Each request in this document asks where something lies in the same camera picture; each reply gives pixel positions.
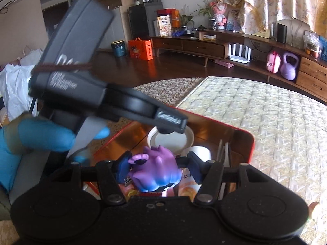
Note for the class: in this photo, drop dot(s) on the small yellow box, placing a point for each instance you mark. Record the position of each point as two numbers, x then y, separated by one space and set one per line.
207 36

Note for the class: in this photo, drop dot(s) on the black speaker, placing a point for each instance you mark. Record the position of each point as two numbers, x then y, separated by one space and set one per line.
281 33

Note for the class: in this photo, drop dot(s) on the red gift box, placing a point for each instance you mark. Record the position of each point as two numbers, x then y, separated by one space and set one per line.
168 17

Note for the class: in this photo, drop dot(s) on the beige round object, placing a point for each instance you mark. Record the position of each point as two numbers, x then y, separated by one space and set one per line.
314 209

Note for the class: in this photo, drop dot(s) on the blue picture box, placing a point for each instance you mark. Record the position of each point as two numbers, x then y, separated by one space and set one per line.
323 48

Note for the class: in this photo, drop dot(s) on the pink toy backpack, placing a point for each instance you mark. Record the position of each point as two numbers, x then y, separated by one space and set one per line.
273 62

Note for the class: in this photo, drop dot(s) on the brown patterned sheet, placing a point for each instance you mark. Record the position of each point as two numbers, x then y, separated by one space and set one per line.
163 89

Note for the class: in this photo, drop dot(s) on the white router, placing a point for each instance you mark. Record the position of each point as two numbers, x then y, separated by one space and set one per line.
238 57

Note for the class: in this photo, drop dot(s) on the purple kettlebell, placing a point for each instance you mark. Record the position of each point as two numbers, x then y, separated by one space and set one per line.
290 69

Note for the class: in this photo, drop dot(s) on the white plastic bags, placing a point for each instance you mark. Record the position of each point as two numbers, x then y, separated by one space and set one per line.
18 81

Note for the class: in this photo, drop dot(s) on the purple toy figure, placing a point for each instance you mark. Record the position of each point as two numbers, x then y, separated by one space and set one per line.
153 168

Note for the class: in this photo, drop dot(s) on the floral curtain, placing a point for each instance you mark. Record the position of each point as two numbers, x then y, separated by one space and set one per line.
276 0

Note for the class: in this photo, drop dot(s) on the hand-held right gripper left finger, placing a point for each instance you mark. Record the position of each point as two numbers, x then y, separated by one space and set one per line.
122 164

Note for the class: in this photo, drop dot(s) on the printed snack box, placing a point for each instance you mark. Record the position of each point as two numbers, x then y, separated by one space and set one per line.
164 26

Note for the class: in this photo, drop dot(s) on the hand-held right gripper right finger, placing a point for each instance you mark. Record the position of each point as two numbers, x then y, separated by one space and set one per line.
194 167

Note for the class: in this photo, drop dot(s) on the potted plant with patterned pot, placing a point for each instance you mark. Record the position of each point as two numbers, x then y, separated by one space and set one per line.
212 24

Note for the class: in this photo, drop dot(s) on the clear plastic bag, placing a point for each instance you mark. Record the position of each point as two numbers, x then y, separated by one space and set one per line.
311 43

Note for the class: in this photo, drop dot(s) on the pink plush doll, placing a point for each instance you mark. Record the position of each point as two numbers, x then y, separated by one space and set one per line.
219 12

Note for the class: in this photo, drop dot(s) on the black mini fridge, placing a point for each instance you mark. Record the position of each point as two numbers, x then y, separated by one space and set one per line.
143 20

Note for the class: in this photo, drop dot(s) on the wooden TV cabinet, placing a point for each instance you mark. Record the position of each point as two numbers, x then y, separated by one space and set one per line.
204 47

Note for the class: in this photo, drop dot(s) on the orange gift box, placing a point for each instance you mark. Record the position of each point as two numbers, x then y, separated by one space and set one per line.
140 49

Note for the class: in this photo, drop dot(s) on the white cup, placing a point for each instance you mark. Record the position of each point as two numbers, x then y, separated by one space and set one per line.
201 151

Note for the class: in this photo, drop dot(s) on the white round bowl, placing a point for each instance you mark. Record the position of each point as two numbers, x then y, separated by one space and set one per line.
168 140

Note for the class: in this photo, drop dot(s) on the red tin box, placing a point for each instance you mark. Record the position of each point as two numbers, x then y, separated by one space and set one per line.
240 143

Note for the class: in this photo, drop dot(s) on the orange snack packet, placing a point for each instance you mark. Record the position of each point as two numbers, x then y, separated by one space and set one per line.
185 191

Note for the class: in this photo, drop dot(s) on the silver nail clipper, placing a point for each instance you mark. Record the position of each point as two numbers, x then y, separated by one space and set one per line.
127 181

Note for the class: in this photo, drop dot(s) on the person's left hand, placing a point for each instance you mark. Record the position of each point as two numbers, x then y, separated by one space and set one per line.
38 135

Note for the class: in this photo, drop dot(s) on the teal bucket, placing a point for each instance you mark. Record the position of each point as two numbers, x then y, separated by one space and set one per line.
118 49

